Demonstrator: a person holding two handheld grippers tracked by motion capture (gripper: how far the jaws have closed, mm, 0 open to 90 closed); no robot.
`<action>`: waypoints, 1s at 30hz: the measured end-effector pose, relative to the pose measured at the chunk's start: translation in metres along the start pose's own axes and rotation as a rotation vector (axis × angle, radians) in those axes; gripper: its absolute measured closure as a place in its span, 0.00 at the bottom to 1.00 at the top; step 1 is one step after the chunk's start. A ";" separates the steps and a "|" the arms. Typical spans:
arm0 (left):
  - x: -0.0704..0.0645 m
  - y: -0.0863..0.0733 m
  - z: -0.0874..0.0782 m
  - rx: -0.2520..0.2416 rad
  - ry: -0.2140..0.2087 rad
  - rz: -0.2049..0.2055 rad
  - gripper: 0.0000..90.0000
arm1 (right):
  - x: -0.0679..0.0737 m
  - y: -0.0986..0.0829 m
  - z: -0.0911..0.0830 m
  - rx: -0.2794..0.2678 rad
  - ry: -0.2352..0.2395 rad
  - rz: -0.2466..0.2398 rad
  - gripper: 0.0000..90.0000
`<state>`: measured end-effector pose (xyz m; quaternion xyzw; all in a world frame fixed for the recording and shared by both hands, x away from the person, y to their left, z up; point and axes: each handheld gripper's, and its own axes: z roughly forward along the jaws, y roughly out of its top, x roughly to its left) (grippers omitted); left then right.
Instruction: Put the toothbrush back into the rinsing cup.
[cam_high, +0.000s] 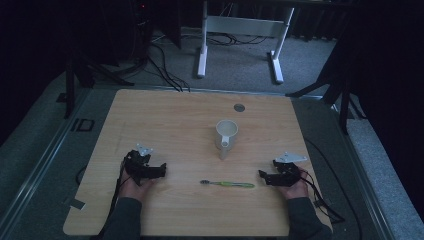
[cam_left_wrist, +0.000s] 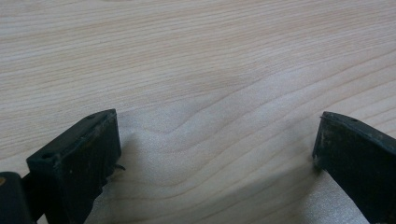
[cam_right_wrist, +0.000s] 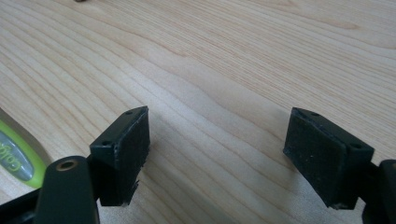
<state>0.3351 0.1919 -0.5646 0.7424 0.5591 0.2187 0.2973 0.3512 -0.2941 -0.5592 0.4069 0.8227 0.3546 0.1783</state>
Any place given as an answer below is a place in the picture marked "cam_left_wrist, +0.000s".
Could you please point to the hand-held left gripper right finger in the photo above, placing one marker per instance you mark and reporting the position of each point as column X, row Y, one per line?
column 358, row 158

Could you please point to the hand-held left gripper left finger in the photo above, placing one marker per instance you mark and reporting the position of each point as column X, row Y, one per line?
column 77, row 161

